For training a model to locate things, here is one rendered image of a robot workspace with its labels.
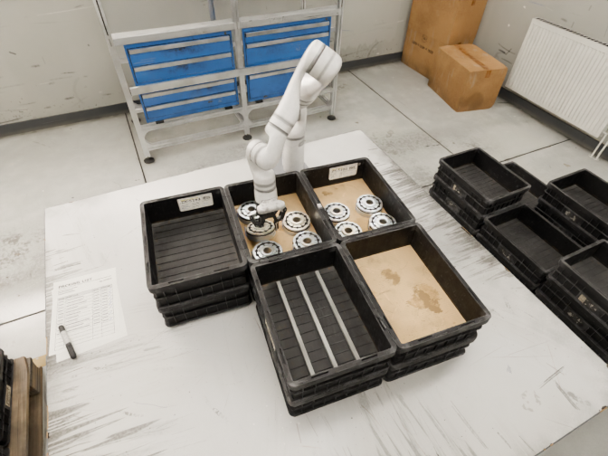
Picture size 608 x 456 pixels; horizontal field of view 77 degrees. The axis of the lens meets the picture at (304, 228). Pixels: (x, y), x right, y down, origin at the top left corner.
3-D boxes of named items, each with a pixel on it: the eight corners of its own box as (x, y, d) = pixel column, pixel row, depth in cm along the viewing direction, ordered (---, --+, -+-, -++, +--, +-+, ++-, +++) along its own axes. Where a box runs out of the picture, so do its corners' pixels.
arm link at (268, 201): (258, 215, 121) (257, 201, 116) (250, 194, 128) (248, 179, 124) (286, 209, 123) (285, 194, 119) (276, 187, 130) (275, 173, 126)
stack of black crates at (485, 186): (419, 215, 247) (438, 158, 215) (455, 203, 257) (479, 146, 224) (460, 259, 223) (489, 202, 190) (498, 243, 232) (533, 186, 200)
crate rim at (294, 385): (249, 269, 119) (249, 264, 117) (337, 246, 126) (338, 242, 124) (289, 393, 93) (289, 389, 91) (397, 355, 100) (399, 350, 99)
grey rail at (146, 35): (107, 42, 246) (104, 33, 243) (337, 11, 299) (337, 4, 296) (108, 47, 240) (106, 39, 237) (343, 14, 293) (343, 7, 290)
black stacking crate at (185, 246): (148, 225, 144) (139, 203, 136) (226, 208, 151) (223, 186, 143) (157, 312, 118) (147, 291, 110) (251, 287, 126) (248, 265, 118)
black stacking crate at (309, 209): (227, 208, 151) (223, 186, 143) (298, 193, 159) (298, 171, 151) (251, 287, 126) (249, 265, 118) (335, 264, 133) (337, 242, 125)
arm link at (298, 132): (301, 91, 152) (300, 129, 165) (279, 94, 150) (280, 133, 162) (309, 102, 146) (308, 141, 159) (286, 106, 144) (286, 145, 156)
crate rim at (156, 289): (140, 206, 137) (138, 202, 135) (223, 190, 145) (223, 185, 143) (148, 295, 111) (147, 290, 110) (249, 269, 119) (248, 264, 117)
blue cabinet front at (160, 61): (147, 122, 286) (122, 44, 246) (238, 103, 308) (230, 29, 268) (147, 124, 284) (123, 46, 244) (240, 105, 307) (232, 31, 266)
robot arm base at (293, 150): (279, 166, 173) (278, 132, 160) (296, 159, 176) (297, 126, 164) (289, 176, 167) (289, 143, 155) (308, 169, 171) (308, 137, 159)
